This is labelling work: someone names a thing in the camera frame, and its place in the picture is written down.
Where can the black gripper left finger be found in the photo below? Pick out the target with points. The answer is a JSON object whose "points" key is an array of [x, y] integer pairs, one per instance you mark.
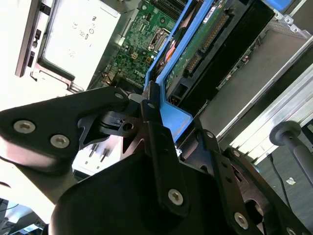
{"points": [[41, 127]]}

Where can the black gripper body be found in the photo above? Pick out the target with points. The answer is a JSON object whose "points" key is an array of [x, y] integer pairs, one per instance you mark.
{"points": [[110, 195]]}

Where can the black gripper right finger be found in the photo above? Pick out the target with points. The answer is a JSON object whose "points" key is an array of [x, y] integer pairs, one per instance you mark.
{"points": [[230, 186]]}

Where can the hard disk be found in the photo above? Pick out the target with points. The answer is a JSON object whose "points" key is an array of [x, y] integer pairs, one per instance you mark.
{"points": [[185, 66]]}

